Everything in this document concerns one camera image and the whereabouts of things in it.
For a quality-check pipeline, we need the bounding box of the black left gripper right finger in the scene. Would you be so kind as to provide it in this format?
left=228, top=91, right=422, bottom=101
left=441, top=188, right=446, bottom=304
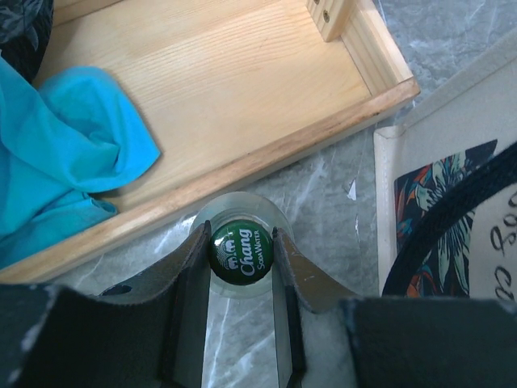
left=272, top=228, right=516, bottom=387

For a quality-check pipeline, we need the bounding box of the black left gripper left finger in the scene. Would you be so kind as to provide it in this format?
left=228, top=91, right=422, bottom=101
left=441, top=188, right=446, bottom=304
left=1, top=223, right=211, bottom=387

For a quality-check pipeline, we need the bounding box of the cream canvas tote bag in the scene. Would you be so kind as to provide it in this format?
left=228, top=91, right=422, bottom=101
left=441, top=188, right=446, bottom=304
left=374, top=32, right=516, bottom=302

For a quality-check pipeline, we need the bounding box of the clear Chang soda bottle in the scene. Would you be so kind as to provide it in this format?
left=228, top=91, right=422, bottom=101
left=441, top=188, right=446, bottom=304
left=188, top=192, right=292, bottom=300

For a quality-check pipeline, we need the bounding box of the turquoise hanging shirt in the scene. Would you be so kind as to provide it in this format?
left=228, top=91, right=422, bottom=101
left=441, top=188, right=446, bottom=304
left=1, top=62, right=160, bottom=268

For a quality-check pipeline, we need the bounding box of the wooden clothes rack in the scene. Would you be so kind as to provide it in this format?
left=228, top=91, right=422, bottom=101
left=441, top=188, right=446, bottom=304
left=1, top=1, right=419, bottom=284

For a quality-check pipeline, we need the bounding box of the dark floral hanging garment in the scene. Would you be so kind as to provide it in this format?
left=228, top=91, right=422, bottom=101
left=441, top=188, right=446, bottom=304
left=1, top=0, right=54, bottom=83

